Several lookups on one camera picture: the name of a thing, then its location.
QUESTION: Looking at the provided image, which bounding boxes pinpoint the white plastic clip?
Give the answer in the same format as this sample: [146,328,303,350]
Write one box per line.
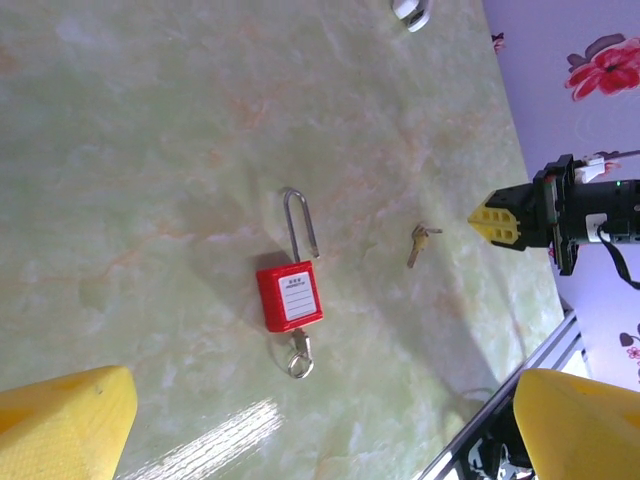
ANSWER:
[389,0,435,34]

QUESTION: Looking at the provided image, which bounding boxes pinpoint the red padlock with white label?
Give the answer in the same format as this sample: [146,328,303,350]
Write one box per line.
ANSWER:
[256,186,325,334]

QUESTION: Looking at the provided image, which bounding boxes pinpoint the black short cable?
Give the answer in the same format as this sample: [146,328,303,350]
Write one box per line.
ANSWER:
[597,219,640,291]

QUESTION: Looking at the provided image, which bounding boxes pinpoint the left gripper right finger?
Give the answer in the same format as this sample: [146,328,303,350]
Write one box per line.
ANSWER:
[514,368,640,480]

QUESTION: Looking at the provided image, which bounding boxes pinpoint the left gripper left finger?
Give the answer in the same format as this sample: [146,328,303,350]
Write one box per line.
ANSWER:
[0,364,139,480]

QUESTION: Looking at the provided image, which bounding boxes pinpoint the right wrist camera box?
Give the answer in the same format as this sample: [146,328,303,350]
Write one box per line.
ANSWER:
[573,157,609,184]

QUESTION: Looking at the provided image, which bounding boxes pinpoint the brass key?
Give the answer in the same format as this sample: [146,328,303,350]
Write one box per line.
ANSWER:
[406,223,444,270]

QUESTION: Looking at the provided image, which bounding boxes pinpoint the silver key with ring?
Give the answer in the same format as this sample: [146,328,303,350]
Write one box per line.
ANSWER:
[285,327,316,380]

